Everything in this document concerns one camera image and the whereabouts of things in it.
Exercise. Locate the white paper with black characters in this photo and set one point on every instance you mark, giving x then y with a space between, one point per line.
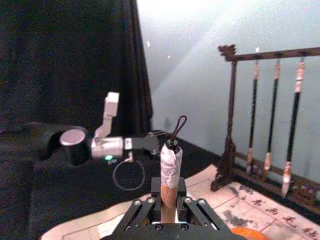
252 207

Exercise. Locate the orange round thing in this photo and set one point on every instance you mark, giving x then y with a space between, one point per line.
246 233

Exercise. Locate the large black hanging brush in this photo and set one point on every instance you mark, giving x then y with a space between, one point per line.
293 125

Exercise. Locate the black table cloth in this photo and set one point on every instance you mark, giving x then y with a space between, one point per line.
75 195

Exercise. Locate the thin black hanging brush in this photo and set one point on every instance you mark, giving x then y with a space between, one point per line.
272 112
253 112

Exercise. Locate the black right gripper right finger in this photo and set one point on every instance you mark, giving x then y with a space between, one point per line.
197 212

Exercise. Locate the dark wooden brush rack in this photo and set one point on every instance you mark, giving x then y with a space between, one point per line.
231 112

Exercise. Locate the black curtain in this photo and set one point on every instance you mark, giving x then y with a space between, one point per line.
75 62

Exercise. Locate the brown brush with white wrap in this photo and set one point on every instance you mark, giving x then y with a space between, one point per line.
170 165

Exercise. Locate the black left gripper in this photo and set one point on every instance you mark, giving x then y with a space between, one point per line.
142 143

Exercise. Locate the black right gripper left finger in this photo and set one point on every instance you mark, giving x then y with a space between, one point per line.
140 212

